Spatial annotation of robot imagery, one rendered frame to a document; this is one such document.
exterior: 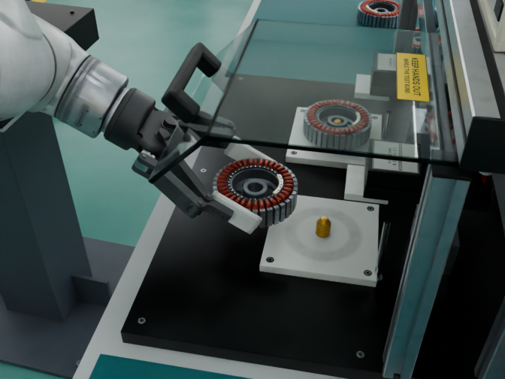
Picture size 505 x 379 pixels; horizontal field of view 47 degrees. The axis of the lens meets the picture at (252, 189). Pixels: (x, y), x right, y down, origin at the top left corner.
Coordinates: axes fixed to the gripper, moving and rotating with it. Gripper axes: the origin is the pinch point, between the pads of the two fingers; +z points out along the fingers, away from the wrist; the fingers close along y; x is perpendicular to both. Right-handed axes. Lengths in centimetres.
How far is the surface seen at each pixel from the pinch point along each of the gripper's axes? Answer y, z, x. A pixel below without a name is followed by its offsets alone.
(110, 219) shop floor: -76, -12, -105
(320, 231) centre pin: 1.1, 10.7, 0.5
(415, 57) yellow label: 2.9, 3.8, 27.9
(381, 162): 1.5, 9.8, 14.7
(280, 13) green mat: -81, -2, -12
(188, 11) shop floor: -252, -30, -116
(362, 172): -1.4, 10.2, 10.3
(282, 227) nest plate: 0.1, 6.8, -3.1
